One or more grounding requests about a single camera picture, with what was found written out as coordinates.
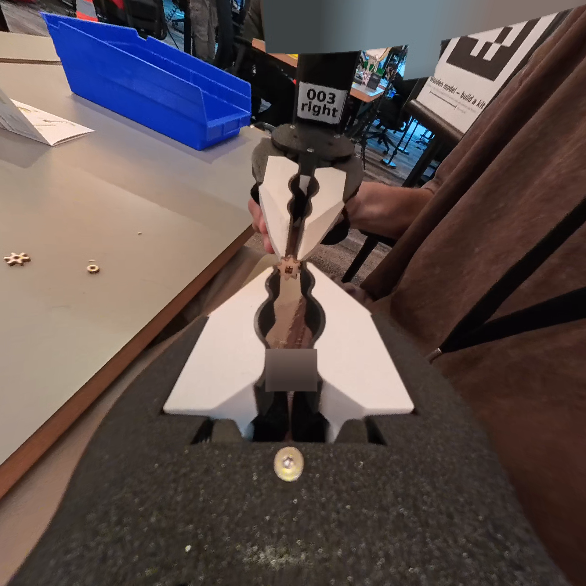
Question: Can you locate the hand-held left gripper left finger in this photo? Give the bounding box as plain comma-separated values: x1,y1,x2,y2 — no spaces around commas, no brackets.
163,267,290,442

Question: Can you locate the black lanyard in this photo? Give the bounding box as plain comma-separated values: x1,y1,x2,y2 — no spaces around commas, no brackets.
428,208,586,362

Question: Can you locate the blue plastic bin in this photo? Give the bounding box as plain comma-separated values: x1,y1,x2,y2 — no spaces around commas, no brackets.
40,11,253,152

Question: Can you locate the black office chair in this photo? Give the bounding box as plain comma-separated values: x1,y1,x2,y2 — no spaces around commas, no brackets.
362,98,415,158

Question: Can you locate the white sign with black pattern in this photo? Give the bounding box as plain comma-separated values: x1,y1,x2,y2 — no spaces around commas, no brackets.
416,10,566,134

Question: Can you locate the black metal frame leg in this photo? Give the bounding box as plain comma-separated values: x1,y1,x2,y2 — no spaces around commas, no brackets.
341,226,396,284

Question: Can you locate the black table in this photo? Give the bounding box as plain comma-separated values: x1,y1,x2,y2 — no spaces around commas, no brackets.
404,78,465,188

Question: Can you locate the wooden background table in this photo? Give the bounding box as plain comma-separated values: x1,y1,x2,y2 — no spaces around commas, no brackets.
252,38,387,102

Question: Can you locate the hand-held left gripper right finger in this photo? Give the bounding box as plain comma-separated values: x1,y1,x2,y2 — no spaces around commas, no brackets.
292,267,415,442

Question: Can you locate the wooden skeleton model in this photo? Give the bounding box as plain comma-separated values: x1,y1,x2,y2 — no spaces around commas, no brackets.
364,47,394,88

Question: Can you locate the white folded instruction leaflet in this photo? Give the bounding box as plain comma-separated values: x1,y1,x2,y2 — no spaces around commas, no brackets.
0,88,95,147

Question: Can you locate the person's right hand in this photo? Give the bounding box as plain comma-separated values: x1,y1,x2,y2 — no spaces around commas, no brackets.
248,182,400,255

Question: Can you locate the person's right forearm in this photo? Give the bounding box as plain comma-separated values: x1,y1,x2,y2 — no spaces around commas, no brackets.
397,184,436,233

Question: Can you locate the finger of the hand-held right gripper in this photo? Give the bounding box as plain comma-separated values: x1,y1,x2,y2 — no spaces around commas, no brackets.
258,156,299,258
297,166,347,260

